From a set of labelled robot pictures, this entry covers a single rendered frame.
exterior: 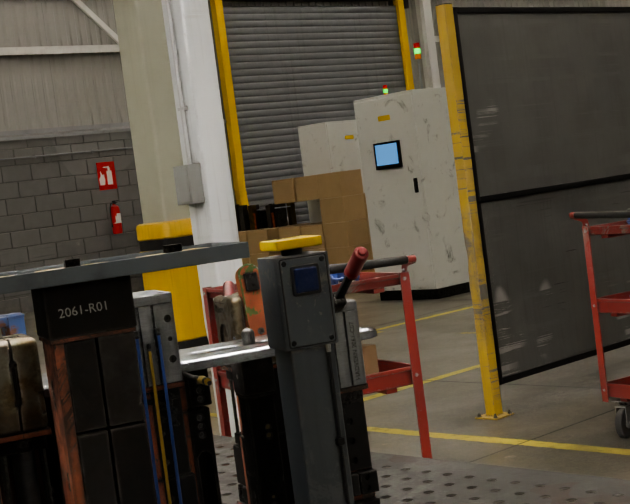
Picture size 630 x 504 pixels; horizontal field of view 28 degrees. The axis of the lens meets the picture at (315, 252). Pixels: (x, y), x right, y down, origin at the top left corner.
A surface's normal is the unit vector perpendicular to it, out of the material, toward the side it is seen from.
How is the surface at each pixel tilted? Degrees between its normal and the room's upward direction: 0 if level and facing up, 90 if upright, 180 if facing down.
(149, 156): 90
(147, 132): 90
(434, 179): 90
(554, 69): 88
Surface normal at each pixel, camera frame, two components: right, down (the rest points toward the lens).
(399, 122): -0.73, 0.13
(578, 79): 0.66, -0.07
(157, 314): 0.37, 0.00
